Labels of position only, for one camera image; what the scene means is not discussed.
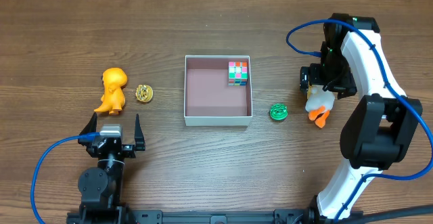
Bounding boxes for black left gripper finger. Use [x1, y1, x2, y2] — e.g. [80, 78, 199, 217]
[77, 112, 97, 146]
[134, 114, 145, 151]

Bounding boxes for white plush duck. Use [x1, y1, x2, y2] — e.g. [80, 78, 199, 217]
[305, 85, 336, 128]

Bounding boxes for multicoloured puzzle cube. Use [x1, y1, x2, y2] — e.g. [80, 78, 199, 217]
[228, 61, 249, 86]

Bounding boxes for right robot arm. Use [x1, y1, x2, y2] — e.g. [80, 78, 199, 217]
[300, 13, 425, 223]

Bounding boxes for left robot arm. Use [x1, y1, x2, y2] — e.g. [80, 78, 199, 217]
[66, 114, 145, 224]

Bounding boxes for orange dinosaur toy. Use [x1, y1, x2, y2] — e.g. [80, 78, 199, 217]
[94, 68, 128, 115]

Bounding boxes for gold lattice wheel toy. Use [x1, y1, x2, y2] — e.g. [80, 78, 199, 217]
[135, 85, 154, 103]

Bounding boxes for green lattice wheel toy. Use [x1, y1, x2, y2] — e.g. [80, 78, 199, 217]
[269, 104, 288, 121]

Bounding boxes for white box pink interior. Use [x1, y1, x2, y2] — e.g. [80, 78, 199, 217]
[183, 55, 252, 127]

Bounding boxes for blue left cable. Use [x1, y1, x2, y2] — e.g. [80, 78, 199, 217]
[30, 132, 101, 224]

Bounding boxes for blue cable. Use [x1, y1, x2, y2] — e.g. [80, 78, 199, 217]
[286, 20, 433, 222]
[30, 132, 101, 224]

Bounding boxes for blue right cable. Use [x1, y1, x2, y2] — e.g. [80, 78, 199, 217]
[286, 20, 433, 222]

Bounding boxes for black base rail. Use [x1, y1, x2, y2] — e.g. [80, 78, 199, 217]
[66, 208, 365, 224]

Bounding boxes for thick black cable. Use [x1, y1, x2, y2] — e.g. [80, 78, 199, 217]
[333, 204, 433, 224]

